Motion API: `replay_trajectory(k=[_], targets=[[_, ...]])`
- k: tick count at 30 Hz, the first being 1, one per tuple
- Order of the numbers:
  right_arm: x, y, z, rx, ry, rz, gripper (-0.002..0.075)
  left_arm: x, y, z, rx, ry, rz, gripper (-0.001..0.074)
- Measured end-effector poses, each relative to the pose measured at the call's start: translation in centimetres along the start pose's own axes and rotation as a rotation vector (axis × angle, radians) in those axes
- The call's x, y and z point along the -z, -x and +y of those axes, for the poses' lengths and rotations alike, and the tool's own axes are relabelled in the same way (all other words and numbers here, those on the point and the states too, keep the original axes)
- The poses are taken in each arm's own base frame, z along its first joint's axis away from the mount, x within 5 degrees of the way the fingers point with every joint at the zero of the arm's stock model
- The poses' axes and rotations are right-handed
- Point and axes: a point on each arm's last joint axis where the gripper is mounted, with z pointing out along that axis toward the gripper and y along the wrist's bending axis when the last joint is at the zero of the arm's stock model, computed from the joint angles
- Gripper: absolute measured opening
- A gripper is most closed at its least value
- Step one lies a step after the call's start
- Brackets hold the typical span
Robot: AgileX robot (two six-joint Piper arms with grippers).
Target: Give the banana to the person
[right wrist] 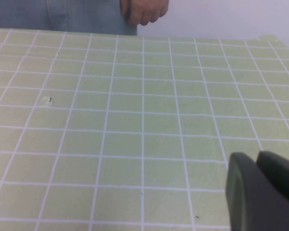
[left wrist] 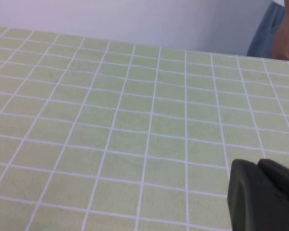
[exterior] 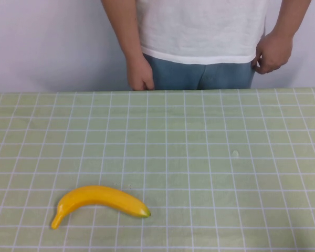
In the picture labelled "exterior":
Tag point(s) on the green checked tablecloth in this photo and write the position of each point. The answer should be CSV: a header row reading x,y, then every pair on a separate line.
x,y
189,162

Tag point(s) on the person's left forearm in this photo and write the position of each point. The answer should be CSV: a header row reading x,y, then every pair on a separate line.
x,y
286,15

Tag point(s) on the yellow banana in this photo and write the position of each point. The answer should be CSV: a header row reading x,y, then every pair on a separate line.
x,y
99,195

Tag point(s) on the person's left hand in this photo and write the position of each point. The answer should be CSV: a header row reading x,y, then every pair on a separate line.
x,y
274,53

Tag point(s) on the blue jeans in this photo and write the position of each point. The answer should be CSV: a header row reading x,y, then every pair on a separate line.
x,y
178,76

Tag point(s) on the white t-shirt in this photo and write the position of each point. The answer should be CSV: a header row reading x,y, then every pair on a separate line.
x,y
199,29

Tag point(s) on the person's right forearm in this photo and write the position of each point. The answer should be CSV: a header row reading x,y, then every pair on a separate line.
x,y
122,26

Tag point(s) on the person's right hand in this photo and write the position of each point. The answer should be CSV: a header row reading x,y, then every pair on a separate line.
x,y
139,73

